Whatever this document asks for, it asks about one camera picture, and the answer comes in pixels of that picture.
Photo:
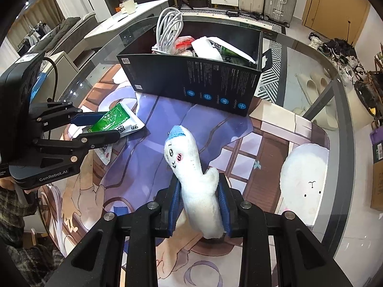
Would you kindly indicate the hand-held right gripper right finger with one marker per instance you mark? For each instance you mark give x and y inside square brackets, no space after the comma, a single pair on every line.
[224,210]

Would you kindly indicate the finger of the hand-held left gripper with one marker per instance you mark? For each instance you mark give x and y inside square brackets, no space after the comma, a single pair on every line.
[101,137]
[86,118]

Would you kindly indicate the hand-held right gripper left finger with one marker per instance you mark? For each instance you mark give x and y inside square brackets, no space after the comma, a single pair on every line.
[175,207]

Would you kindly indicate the green medicine packet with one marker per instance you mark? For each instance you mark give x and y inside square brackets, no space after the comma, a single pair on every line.
[115,116]

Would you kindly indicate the white plush toy blue cap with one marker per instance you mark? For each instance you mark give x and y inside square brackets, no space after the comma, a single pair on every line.
[191,185]

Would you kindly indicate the black cardboard box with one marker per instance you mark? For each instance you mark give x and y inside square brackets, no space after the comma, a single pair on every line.
[209,80]

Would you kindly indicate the red white glue bag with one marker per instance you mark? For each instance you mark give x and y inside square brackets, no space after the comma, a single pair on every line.
[184,43]

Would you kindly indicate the white bubble wrap bag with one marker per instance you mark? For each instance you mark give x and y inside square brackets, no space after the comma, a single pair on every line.
[206,50]

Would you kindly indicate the person's left forearm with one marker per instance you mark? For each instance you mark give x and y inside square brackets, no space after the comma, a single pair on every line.
[18,215]

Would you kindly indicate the printed cartoon mat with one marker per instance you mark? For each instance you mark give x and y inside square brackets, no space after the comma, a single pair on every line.
[179,116]

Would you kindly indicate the grey sofa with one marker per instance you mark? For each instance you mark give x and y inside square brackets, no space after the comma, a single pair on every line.
[65,33]

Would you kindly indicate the white round plush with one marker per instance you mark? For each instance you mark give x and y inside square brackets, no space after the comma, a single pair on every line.
[302,170]

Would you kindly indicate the white side table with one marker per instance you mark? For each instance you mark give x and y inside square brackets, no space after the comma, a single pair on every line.
[125,21]

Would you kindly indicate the white cup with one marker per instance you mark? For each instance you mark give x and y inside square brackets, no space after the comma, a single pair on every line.
[128,6]

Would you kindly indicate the beige slipper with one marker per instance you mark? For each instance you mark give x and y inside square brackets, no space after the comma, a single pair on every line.
[299,112]
[326,123]
[306,88]
[321,83]

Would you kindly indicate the metal table leg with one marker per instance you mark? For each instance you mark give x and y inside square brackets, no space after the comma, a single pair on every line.
[323,97]

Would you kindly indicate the brown cardboard carton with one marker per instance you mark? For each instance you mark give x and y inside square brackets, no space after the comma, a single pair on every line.
[377,182]

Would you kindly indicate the green white plastic packet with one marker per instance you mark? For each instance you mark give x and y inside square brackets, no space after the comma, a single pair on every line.
[235,54]

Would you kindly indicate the small black floor object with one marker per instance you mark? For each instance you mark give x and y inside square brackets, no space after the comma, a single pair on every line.
[232,13]

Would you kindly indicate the wooden shoe rack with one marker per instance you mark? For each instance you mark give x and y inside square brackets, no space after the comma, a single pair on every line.
[371,86]

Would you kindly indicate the scattered shoes pile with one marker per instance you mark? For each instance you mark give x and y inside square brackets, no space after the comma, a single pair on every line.
[338,50]

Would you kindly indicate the wooden door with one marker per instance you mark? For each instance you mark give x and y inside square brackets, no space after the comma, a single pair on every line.
[335,3]

